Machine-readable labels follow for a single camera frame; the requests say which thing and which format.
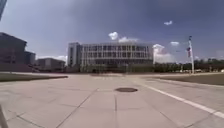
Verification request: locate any large pale windowed building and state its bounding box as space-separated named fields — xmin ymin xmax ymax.
xmin=67 ymin=41 xmax=155 ymax=73

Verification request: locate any dark round manhole cover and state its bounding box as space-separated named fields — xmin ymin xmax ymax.
xmin=114 ymin=87 xmax=139 ymax=93

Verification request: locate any grey stone slab plaza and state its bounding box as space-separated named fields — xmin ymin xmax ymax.
xmin=0 ymin=72 xmax=224 ymax=128

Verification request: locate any low grey building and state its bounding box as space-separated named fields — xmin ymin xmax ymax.
xmin=35 ymin=57 xmax=66 ymax=72

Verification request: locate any white painted line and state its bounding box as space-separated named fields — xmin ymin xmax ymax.
xmin=131 ymin=79 xmax=224 ymax=120

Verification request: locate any row of trees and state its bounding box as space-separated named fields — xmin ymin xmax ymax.
xmin=128 ymin=58 xmax=224 ymax=74

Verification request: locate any pale pole with flags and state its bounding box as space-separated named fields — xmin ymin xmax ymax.
xmin=185 ymin=35 xmax=196 ymax=74

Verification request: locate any olive grass strip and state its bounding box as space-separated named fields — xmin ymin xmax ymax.
xmin=156 ymin=73 xmax=224 ymax=86

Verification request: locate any dark grass patch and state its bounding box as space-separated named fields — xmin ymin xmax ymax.
xmin=0 ymin=73 xmax=69 ymax=83

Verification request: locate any dark building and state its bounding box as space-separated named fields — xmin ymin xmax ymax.
xmin=0 ymin=32 xmax=37 ymax=73

